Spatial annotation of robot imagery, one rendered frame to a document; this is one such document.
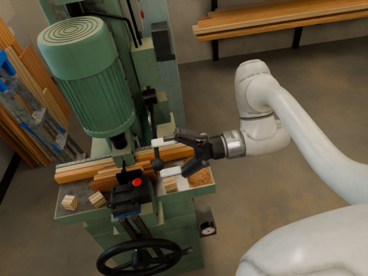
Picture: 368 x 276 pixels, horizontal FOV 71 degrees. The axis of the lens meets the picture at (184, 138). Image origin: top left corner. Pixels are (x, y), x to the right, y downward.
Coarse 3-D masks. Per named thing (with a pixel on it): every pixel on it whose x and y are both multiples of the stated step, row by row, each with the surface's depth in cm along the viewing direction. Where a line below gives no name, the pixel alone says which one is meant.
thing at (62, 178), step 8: (160, 152) 104; (168, 152) 103; (176, 152) 103; (184, 152) 104; (192, 152) 104; (152, 160) 104; (168, 160) 105; (88, 168) 102; (96, 168) 102; (56, 176) 101; (64, 176) 101; (72, 176) 102; (80, 176) 103; (88, 176) 104
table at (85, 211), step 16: (176, 160) 105; (176, 176) 100; (64, 192) 101; (80, 192) 100; (160, 192) 96; (176, 192) 95; (192, 192) 97; (208, 192) 99; (64, 208) 96; (80, 208) 95; (160, 208) 94; (64, 224) 97; (160, 224) 90
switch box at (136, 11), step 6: (120, 0) 86; (132, 0) 87; (120, 6) 88; (126, 6) 88; (132, 6) 88; (138, 6) 89; (126, 12) 89; (138, 12) 90; (138, 18) 91; (126, 24) 92; (132, 24) 92; (138, 24) 93; (138, 30) 94
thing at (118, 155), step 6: (126, 132) 100; (126, 138) 98; (132, 144) 100; (114, 150) 94; (120, 150) 94; (126, 150) 94; (132, 150) 97; (114, 156) 93; (120, 156) 93; (126, 156) 93; (132, 156) 94; (114, 162) 95; (120, 162) 95; (126, 162) 96; (132, 162) 96
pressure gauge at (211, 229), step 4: (204, 224) 107; (208, 224) 107; (212, 224) 108; (200, 228) 109; (204, 228) 107; (208, 228) 107; (212, 228) 107; (204, 232) 109; (208, 232) 109; (212, 232) 110
